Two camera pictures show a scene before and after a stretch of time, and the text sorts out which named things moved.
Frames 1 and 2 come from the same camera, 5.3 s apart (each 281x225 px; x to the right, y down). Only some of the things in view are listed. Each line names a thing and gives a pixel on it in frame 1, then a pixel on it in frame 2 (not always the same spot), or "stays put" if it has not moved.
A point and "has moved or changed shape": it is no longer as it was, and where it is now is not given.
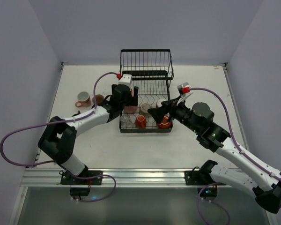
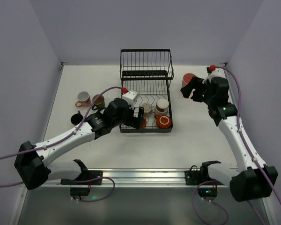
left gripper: [130, 95] → [133, 117]
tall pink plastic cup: [131, 109] has moved or changed shape
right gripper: [171, 108] → [195, 88]
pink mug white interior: [84, 99] stays put
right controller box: [207, 192] stays put
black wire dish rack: [151, 69] stays put
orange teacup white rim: [165, 124] stays put
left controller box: [79, 191] stays put
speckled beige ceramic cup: [144, 109] stays put
